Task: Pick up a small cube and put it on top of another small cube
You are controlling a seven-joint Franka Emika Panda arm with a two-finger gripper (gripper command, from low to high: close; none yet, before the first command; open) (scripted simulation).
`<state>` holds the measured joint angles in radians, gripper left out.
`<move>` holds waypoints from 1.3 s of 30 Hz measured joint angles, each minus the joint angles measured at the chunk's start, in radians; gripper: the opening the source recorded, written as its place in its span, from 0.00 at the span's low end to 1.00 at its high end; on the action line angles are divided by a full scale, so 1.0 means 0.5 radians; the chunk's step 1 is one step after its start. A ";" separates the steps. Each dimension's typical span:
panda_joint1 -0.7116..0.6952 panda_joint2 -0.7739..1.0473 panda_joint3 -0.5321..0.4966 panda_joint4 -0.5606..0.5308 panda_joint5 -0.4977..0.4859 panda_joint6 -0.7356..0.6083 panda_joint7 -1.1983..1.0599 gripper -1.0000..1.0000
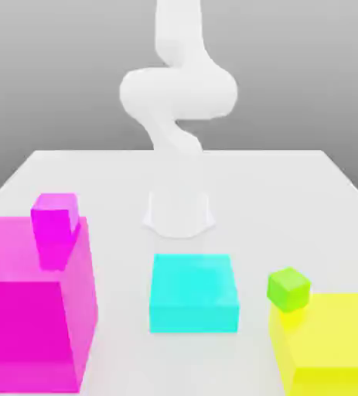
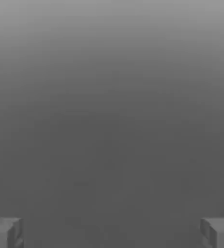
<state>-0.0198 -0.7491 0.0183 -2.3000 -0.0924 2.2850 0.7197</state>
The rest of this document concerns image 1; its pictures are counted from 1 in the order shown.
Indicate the large cyan box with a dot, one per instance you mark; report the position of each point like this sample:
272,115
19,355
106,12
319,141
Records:
194,290

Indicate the small green cube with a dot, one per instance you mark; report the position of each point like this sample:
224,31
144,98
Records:
287,290

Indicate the large yellow box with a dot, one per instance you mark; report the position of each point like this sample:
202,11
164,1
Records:
336,340

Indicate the large magenta box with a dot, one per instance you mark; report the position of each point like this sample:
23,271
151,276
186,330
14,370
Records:
21,334

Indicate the small magenta cube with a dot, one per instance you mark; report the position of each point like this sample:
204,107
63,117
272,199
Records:
53,235

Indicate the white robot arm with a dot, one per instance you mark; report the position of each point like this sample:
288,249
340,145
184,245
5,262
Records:
178,92

